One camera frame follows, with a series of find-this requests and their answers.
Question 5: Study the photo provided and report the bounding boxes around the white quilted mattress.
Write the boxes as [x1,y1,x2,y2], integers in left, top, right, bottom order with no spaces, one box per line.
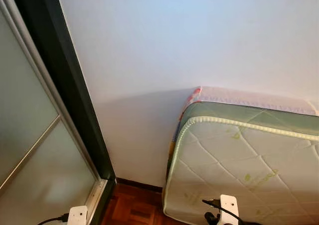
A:
[162,102,319,225]

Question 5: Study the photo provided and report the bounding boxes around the dark wooden skirting board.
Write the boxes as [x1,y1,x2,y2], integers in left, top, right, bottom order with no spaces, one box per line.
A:
[116,178,165,193]

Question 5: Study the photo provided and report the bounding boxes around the pink thin mattress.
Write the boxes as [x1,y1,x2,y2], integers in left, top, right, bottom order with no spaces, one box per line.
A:
[179,86,319,117]

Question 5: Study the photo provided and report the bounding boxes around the frosted glass sliding door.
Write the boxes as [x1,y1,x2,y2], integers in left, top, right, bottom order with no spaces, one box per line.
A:
[0,0,108,225]

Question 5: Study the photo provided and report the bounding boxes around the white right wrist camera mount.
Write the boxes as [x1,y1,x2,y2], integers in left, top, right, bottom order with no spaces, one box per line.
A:
[219,195,239,225]

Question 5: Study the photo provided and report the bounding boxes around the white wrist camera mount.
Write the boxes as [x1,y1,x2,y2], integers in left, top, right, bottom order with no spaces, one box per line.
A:
[67,206,88,225]
[219,195,239,225]

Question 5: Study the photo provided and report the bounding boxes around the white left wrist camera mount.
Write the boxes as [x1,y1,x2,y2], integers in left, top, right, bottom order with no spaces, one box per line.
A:
[67,206,88,225]

